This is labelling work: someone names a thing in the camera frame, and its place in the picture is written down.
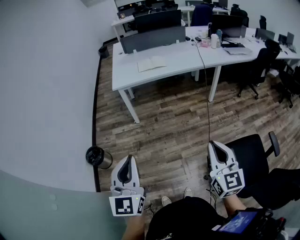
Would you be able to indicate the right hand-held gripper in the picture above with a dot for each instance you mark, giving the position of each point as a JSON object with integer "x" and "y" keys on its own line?
{"x": 230, "y": 180}

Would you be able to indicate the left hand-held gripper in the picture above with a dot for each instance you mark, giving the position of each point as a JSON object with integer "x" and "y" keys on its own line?
{"x": 124, "y": 205}

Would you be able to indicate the notebook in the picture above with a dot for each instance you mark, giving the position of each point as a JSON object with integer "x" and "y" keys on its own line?
{"x": 152, "y": 63}

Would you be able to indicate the person's right forearm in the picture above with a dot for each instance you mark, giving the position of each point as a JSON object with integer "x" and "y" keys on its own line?
{"x": 234, "y": 204}

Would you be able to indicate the person's left forearm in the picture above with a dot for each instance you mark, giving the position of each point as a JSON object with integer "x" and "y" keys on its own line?
{"x": 133, "y": 227}

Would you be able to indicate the black mesh office chair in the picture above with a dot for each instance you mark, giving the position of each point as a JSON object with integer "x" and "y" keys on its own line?
{"x": 248, "y": 152}

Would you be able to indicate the metal trash bin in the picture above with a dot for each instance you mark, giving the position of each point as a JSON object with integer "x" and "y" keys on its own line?
{"x": 99, "y": 157}

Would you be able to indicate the person's left white shoe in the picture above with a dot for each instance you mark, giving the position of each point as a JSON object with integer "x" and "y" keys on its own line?
{"x": 166, "y": 200}

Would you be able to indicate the person's white shoe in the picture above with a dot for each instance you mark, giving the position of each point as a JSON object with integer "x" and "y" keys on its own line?
{"x": 166, "y": 200}
{"x": 188, "y": 192}

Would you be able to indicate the person's right white shoe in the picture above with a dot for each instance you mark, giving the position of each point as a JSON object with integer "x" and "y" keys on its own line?
{"x": 188, "y": 192}

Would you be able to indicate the black wrist-mounted screen device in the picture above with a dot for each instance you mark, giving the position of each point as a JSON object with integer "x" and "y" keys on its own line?
{"x": 239, "y": 222}

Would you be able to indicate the person's black-clad legs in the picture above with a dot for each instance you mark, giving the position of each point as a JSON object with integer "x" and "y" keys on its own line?
{"x": 182, "y": 218}

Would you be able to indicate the white desk leg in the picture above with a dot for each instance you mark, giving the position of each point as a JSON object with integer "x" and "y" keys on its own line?
{"x": 129, "y": 105}
{"x": 214, "y": 84}

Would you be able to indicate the grey folder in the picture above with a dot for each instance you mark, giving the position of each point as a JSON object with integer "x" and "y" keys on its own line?
{"x": 236, "y": 50}

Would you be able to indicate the black laptop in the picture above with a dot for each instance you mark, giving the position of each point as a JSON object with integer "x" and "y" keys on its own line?
{"x": 232, "y": 44}

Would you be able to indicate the pink box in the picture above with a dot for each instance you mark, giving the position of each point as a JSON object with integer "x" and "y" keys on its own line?
{"x": 205, "y": 43}

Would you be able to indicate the white jug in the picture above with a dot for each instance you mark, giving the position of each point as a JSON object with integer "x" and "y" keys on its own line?
{"x": 213, "y": 41}

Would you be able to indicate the blue-capped bottle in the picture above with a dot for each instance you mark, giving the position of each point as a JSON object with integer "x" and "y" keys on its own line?
{"x": 219, "y": 37}

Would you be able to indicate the small black bin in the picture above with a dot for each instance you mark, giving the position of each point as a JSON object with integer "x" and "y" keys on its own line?
{"x": 103, "y": 52}

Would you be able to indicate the black monitor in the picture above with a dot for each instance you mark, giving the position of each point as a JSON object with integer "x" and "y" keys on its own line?
{"x": 228, "y": 24}

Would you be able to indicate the dark desk divider panel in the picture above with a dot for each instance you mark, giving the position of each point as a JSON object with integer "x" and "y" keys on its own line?
{"x": 152, "y": 38}
{"x": 157, "y": 20}

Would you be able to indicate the blue office chair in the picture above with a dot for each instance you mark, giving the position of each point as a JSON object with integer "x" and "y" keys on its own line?
{"x": 201, "y": 15}

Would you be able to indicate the black high-back office chair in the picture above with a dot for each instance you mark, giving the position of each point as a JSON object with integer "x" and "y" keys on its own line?
{"x": 239, "y": 14}

